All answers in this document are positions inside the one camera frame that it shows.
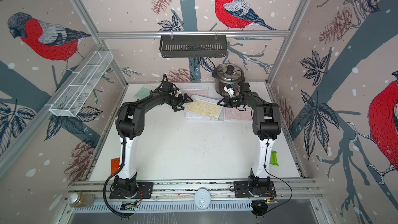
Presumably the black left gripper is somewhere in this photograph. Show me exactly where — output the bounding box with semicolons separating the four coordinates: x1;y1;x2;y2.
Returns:
166;93;193;112

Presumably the pink keyboard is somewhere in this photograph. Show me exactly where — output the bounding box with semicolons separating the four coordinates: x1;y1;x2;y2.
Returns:
224;107;252;122
180;87;209;97

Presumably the white keyboard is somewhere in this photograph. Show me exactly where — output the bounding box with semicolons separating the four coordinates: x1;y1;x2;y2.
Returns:
185;94;223;121

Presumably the yellow keyboard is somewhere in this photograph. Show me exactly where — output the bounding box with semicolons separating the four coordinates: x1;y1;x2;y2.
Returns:
185;100;222;120

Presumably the green keyboard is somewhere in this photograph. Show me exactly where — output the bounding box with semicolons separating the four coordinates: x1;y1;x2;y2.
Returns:
135;84;156;100

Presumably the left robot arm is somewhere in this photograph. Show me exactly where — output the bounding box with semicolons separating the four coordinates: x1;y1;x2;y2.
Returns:
112;81;193;195

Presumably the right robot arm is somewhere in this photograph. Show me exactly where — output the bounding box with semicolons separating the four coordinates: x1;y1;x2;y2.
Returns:
218;83;282;193

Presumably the pink keyboard back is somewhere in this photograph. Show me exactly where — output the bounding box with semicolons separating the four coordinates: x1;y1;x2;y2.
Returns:
180;87;209;97

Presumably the steel rice cooker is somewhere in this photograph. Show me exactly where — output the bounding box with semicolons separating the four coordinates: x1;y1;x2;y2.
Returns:
212;63;245;96

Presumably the black hanging basket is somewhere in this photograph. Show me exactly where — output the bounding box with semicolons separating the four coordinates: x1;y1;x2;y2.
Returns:
159;35;227;58

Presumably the green packet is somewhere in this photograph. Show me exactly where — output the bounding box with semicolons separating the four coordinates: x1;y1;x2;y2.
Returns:
269;150;279;166

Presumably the red packet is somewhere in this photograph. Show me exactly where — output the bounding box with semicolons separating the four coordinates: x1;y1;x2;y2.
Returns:
110;158;120;175

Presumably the white round cap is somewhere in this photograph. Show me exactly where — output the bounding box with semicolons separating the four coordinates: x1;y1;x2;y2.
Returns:
194;188;211;210

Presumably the glass jar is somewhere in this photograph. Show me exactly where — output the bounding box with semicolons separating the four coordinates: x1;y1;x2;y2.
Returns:
67;192;95;208

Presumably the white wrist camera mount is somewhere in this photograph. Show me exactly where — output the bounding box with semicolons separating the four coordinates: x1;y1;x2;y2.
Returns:
223;85;235;97

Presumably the right black cable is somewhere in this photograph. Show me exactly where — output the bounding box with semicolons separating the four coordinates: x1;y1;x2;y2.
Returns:
262;139;293;215

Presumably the black cable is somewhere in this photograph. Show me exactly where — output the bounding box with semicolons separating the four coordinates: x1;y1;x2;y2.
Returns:
102;139;137;219
262;139;293;215

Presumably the left black cable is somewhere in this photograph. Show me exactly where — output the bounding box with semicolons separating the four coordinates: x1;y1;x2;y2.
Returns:
102;139;137;219

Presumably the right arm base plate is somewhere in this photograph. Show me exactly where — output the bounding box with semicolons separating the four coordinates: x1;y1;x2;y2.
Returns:
233;178;277;198

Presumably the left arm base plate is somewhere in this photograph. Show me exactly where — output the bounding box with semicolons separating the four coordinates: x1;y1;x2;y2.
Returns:
109;179;154;200

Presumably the aluminium front rail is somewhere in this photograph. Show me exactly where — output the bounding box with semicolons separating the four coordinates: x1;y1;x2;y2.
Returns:
67;178;323;201

